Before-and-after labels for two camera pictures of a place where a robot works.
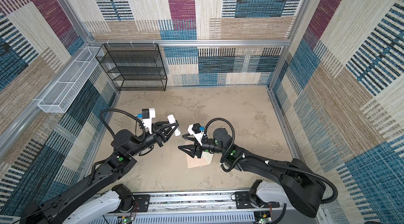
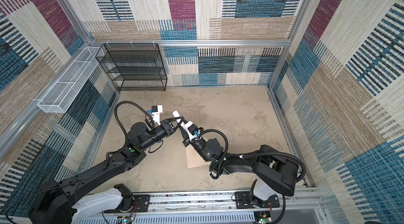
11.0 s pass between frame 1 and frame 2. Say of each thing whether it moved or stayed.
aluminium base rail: stayed
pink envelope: stayed
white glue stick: moved
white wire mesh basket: stayed
